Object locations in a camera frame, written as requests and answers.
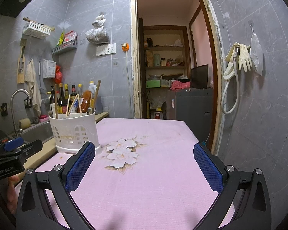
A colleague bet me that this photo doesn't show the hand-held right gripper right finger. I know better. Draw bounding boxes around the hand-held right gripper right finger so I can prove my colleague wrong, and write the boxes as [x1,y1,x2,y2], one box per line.
[193,142,272,230]

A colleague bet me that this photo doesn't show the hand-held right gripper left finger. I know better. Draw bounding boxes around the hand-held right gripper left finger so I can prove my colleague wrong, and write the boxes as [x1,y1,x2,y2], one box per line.
[16,141,96,230]

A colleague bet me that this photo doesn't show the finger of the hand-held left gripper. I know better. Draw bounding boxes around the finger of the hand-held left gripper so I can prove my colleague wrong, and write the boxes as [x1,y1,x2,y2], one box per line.
[0,138,24,154]
[14,140,43,160]

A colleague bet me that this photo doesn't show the white plastic utensil basket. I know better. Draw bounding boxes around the white plastic utensil basket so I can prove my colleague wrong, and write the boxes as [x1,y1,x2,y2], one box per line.
[49,113,102,155]

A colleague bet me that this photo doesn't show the person's left hand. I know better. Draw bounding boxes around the person's left hand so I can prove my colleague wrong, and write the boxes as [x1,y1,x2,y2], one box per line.
[0,174,23,212]

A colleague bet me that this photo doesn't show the steel sink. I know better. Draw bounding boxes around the steel sink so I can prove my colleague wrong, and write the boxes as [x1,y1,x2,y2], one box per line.
[20,120,54,144]

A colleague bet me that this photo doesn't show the beige sponge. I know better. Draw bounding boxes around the beige sponge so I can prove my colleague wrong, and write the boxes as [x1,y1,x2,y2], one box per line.
[19,118,31,130]

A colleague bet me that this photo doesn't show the metal faucet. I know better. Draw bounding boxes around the metal faucet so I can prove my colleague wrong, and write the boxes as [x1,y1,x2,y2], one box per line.
[10,89,32,137]

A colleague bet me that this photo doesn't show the pink floral tablecloth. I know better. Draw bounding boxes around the pink floral tablecloth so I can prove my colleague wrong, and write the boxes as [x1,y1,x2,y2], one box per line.
[35,117,238,230]

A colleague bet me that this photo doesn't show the soy sauce bottle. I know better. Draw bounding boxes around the soy sauce bottle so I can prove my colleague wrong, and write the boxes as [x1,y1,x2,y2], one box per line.
[58,83,68,107]

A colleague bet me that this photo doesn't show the wooden cutting board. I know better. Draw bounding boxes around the wooden cutting board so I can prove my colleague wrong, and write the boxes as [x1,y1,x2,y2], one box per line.
[17,38,27,84]

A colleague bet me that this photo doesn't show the orange packet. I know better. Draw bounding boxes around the orange packet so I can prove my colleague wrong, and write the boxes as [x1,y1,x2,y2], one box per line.
[81,90,93,112]

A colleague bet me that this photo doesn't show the beige hanging towel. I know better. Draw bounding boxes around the beige hanging towel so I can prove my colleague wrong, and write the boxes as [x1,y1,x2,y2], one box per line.
[24,59,42,117]

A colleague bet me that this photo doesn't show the red plastic bag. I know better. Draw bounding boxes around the red plastic bag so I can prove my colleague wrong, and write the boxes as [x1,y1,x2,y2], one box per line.
[53,65,63,84]

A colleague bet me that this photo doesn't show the cooking oil jug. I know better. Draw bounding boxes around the cooking oil jug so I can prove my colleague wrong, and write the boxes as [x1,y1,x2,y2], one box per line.
[88,81,103,114]

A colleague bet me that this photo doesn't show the pink cloth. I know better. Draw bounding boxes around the pink cloth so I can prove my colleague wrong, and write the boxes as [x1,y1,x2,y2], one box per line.
[170,80,191,91]

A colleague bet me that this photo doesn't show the black monitor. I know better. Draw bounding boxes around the black monitor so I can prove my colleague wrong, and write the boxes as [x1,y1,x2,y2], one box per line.
[191,64,209,89]

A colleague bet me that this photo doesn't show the red snack packet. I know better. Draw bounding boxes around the red snack packet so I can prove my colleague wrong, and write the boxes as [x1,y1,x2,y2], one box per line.
[64,31,78,44]

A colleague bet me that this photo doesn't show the cream rubber gloves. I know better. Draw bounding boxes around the cream rubber gloves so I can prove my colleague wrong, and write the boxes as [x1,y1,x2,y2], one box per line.
[224,42,253,80]

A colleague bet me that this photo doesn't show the translucent hanging bag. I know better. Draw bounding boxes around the translucent hanging bag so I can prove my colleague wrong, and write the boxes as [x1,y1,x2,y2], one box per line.
[250,24,264,76]

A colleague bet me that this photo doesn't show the wooden shelf unit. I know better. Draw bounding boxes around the wooden shelf unit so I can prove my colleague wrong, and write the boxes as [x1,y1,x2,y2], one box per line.
[139,18,191,89]

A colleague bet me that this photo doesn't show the clear hanging plastic bag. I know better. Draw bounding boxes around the clear hanging plastic bag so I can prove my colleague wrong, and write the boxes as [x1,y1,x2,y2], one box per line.
[85,15,110,44]

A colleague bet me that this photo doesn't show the white hose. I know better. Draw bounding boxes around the white hose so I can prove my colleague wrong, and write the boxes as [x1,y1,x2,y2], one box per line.
[221,49,240,114]

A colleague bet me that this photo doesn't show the white wall box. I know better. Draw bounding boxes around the white wall box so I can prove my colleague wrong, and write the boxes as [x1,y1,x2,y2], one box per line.
[43,59,57,79]

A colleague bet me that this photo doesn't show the white cable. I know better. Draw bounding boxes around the white cable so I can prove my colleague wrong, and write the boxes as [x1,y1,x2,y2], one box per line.
[126,51,132,118]

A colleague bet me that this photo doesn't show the grey wall rack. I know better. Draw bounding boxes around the grey wall rack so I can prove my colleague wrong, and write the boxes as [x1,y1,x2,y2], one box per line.
[51,39,78,55]

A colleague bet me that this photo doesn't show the white wall basket rack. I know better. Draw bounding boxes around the white wall basket rack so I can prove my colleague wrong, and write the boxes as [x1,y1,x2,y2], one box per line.
[23,22,52,39]

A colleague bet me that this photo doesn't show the white wall switch socket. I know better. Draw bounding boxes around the white wall switch socket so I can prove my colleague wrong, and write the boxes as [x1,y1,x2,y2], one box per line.
[96,43,117,56]

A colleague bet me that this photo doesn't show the wooden door frame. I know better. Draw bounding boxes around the wooden door frame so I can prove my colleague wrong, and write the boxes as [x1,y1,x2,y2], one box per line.
[130,0,225,155]

